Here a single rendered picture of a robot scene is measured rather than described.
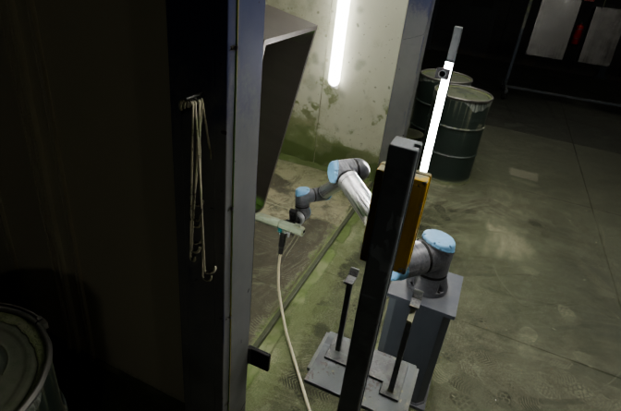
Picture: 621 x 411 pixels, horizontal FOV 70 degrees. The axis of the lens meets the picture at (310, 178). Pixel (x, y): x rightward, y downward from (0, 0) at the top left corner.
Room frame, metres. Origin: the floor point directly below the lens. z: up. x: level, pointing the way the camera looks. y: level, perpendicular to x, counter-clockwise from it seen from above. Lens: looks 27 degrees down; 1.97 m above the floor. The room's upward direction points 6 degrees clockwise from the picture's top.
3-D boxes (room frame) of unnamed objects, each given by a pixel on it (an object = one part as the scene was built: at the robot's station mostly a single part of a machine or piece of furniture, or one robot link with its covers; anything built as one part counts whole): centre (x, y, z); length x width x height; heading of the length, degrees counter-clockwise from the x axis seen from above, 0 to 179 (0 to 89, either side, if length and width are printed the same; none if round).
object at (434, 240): (1.64, -0.59, 0.83); 0.17 x 0.15 x 0.18; 118
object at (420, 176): (0.91, -0.21, 1.42); 0.12 x 0.06 x 0.26; 69
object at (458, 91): (4.34, -1.40, 0.86); 0.54 x 0.54 x 0.01
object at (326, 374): (0.99, -0.23, 0.78); 0.31 x 0.23 x 0.01; 69
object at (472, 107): (4.33, -1.40, 0.44); 0.59 x 0.58 x 0.89; 174
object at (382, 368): (1.01, -0.24, 0.95); 0.26 x 0.15 x 0.32; 69
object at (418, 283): (1.65, -0.60, 0.69); 0.19 x 0.19 x 0.10
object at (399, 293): (1.65, -0.60, 0.32); 0.31 x 0.31 x 0.64; 69
